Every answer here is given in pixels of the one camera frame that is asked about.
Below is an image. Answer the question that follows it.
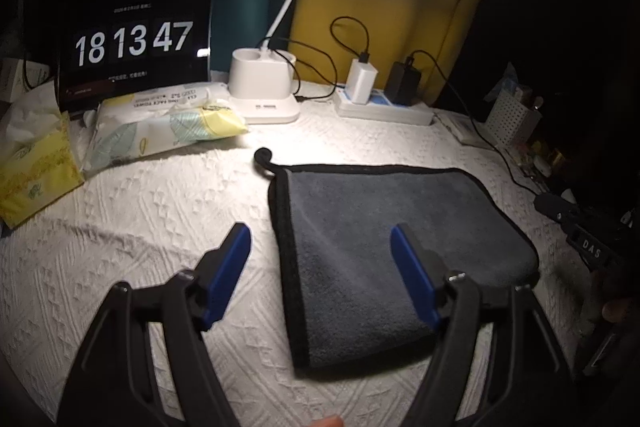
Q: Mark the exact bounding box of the white power strip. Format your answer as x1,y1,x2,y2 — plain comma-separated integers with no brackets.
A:
334,87,435,126

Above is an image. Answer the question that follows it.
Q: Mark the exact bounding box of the white charger plug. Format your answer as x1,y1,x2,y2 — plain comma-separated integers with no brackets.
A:
347,58,377,104

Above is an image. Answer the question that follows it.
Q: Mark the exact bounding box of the blue packet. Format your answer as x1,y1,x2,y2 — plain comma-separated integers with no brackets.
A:
486,63,522,102

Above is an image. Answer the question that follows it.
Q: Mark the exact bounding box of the wet wipes pack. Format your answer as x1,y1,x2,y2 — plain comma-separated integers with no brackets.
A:
80,82,249,175

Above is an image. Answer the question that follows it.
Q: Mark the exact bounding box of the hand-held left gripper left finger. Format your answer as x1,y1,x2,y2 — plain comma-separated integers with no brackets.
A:
57,222,252,427

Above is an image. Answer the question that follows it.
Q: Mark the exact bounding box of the white cardboard box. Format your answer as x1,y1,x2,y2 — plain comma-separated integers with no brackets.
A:
0,56,52,104

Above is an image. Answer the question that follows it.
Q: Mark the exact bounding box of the person's right hand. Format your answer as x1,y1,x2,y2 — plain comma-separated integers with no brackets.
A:
600,269,640,324

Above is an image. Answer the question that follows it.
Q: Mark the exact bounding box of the black adapter cable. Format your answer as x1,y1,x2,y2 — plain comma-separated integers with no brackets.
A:
405,51,545,198

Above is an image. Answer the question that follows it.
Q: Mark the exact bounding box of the yellow tissue pack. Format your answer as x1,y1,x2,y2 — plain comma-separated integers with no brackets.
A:
0,92,86,230

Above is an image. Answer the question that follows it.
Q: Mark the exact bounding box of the black charger cable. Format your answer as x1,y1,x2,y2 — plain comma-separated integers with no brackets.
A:
330,17,372,88

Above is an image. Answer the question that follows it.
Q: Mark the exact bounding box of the grey towel with black edge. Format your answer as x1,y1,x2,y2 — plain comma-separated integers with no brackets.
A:
252,148,541,380

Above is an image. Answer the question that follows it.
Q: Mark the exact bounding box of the black lamp cable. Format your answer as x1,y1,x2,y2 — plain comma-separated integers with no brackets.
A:
256,37,347,104

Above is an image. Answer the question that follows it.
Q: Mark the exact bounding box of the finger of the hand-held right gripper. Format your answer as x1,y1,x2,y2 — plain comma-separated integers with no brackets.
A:
532,193,581,224

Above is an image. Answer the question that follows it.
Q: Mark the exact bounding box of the white textured tablecloth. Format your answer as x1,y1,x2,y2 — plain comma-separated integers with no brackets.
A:
0,69,601,427

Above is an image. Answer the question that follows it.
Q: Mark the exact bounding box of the white perforated container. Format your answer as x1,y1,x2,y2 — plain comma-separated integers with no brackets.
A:
484,82,543,148

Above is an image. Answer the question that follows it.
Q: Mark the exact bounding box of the yellow curtain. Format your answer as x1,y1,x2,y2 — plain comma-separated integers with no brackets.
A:
291,0,482,108

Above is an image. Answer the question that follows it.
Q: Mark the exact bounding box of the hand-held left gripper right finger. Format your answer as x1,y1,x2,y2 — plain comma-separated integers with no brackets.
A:
390,223,576,427

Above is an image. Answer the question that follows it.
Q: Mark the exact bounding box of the black power adapter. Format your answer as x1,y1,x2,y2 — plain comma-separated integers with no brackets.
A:
386,61,422,105

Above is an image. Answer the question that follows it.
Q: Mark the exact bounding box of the white desk lamp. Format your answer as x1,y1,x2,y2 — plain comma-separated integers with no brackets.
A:
227,0,433,125

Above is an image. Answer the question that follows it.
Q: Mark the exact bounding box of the tablet with clock display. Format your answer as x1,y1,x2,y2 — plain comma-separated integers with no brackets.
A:
56,0,213,114

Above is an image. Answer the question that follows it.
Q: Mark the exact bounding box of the flat white box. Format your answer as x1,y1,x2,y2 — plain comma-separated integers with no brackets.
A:
439,113,495,150

